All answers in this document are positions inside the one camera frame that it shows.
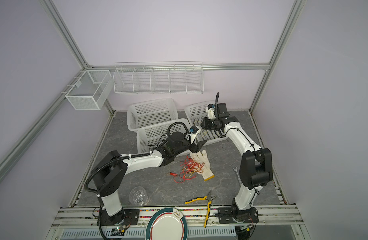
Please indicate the front middle white basket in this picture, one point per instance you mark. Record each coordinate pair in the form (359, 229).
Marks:
(151, 136)

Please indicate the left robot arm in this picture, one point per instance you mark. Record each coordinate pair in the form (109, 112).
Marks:
(106, 177)

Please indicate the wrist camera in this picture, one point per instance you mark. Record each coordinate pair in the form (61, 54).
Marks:
(192, 133)
(211, 111)

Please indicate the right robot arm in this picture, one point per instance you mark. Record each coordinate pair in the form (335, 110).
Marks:
(256, 165)

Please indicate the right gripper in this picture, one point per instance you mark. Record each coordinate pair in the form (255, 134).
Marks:
(205, 124)

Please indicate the white work glove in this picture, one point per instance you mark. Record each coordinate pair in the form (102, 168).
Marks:
(203, 166)

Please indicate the yellow handled pliers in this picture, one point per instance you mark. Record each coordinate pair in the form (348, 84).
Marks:
(208, 198)

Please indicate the clear plastic cup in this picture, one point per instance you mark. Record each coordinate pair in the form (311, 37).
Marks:
(138, 196)

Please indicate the right white basket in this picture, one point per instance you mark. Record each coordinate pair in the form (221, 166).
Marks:
(199, 112)

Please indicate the white basket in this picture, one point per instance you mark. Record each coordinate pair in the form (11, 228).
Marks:
(149, 113)
(199, 112)
(151, 136)

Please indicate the white green rimmed plate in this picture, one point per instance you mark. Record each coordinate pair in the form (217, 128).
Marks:
(167, 224)

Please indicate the white wire wall rack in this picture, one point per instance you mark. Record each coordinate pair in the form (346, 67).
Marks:
(159, 77)

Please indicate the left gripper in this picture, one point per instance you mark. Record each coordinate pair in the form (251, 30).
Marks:
(195, 148)

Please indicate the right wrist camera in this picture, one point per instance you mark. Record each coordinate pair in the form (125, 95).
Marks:
(211, 111)

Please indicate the silver wrench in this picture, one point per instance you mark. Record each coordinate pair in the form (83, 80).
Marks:
(236, 170)

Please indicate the back left white basket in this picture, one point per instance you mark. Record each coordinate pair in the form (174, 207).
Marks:
(149, 113)

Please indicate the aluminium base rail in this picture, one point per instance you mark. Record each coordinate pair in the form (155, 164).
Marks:
(81, 223)

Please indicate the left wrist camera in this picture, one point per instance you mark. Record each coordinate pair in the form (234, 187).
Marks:
(192, 133)

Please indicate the white mesh wall box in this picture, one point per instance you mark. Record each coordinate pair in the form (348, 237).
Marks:
(91, 90)

